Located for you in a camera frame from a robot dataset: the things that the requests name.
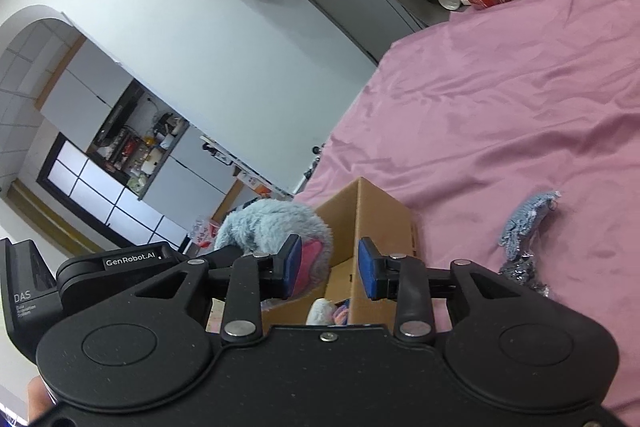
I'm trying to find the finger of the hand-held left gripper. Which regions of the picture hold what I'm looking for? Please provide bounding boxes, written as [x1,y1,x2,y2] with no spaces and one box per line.
[204,246,243,286]

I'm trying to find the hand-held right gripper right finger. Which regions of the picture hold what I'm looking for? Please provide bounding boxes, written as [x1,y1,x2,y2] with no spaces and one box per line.
[357,237,532,342]

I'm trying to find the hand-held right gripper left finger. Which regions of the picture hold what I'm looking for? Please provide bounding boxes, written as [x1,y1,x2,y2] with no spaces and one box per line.
[131,234,304,341]

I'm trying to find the blue fluffy paw plush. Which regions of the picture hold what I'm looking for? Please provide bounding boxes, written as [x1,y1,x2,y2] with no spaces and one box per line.
[212,199,335,304]

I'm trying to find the white cloth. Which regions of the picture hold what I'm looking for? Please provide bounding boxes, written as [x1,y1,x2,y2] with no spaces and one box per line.
[306,298,335,327]

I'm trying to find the brown cardboard box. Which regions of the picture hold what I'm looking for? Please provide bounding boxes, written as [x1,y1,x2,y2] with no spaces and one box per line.
[260,177,422,328]

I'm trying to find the person's left hand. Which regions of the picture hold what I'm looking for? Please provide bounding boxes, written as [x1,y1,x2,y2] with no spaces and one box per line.
[27,377,56,413]

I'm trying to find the blue knitted cloth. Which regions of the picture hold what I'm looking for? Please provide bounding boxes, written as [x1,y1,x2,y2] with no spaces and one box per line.
[499,190,562,262]

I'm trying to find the pink bedsheet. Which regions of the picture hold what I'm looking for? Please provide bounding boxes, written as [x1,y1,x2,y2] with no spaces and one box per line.
[294,0,640,427]

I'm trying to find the white kitchen cabinet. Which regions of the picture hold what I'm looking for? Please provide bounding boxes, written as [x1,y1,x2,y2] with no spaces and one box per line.
[39,36,237,249]

